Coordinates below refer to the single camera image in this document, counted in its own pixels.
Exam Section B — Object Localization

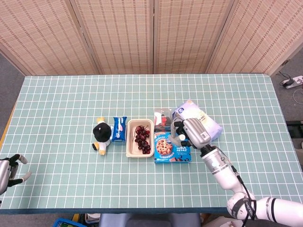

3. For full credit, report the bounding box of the pale blue tissue pack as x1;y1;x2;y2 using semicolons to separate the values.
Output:
171;98;223;142

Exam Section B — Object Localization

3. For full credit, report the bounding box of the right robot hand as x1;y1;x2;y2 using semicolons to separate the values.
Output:
169;117;213;150

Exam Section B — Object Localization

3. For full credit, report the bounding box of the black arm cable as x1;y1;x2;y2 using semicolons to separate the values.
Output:
220;151;258;227

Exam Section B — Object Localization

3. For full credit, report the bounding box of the blue oreo cookie packet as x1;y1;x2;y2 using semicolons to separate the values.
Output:
111;116;128;142

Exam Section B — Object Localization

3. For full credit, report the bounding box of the black-haired plush doll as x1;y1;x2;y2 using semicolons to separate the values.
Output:
91;117;114;156

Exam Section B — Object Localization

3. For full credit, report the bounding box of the white power strip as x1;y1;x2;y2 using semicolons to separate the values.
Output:
281;75;303;89

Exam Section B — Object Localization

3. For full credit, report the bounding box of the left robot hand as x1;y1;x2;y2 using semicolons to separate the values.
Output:
0;153;32;195

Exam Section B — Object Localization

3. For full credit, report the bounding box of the clear box with red toy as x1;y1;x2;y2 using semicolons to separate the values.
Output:
153;108;175;133

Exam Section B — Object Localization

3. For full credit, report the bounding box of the blue plastic crate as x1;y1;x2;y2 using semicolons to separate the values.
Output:
52;217;81;227

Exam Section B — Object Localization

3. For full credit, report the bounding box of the beige food container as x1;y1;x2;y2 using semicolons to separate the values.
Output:
125;119;155;158

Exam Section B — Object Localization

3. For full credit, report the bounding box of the white floor cable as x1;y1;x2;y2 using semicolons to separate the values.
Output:
292;88;303;104

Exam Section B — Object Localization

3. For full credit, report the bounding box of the green checked tablecloth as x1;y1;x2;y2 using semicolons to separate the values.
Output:
0;74;303;210

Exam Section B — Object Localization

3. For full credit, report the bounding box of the blue chocolate cookie box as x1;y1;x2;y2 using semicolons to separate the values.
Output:
153;131;192;164

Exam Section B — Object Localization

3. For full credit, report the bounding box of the woven folding screen panel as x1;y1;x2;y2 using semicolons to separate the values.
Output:
0;0;100;76
153;0;237;74
70;0;156;75
205;0;303;75

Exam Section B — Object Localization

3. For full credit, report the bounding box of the red grape bunch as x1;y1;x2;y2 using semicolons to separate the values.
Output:
134;125;152;155

